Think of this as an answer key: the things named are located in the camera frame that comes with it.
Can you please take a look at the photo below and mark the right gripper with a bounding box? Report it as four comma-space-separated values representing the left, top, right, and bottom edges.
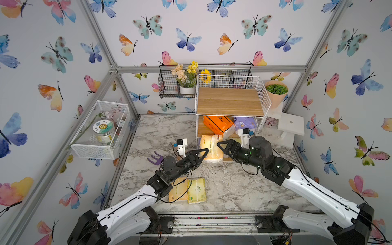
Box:
218, 140, 265, 173

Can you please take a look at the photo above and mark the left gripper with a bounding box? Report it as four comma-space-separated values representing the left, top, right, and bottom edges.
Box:
166, 149, 206, 184

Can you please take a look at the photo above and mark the yellow tissue pack shelf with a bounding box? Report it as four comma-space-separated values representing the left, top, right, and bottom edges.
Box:
200, 134, 224, 163

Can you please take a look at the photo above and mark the orange tissue pack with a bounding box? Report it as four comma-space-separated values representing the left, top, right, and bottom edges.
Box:
203, 115, 234, 134

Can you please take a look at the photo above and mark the green tissue pack top shelf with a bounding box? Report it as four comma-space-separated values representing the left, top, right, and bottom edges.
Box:
187, 178, 207, 204

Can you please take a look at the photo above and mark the orange-yellow tissue pack top shelf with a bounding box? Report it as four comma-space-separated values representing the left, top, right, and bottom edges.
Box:
168, 177, 188, 202

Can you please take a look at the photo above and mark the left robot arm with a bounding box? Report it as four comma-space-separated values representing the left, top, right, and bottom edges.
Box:
67, 148, 209, 245

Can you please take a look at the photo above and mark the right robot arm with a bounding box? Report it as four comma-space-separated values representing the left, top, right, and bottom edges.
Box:
217, 136, 374, 245

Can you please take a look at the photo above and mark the purple tissue pack middle shelf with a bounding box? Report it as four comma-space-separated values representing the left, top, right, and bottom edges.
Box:
233, 117, 257, 131

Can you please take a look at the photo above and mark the purple pink garden fork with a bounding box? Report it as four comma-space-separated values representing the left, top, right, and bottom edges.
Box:
148, 151, 164, 165

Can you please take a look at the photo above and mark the white small stand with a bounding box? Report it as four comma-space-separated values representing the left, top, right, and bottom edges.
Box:
267, 103, 305, 149

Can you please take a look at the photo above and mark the pink pot green plant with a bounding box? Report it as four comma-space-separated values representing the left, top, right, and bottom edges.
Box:
265, 81, 288, 109

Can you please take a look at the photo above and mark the yellow sunflower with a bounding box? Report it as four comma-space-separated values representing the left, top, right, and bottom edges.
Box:
200, 69, 212, 84

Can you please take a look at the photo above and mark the white pot with flowers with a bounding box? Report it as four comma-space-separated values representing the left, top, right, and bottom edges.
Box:
171, 61, 199, 95

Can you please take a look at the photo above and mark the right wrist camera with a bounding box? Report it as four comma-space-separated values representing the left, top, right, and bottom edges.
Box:
238, 128, 254, 150

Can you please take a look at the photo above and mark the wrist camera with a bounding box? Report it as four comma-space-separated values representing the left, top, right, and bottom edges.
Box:
173, 138, 188, 158
238, 128, 254, 150

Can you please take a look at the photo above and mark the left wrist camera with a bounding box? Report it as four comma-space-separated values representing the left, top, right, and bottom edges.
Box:
173, 138, 188, 158

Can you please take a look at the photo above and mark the white wire shelf rack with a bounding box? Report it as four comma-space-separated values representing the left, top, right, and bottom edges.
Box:
195, 75, 271, 149

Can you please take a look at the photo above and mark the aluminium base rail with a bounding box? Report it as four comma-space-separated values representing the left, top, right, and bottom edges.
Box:
84, 212, 345, 245

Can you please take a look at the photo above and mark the black wire wall basket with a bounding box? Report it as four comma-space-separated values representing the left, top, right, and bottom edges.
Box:
157, 65, 258, 100

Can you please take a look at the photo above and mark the white mesh wall basket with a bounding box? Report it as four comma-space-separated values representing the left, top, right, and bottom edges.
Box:
69, 101, 131, 160

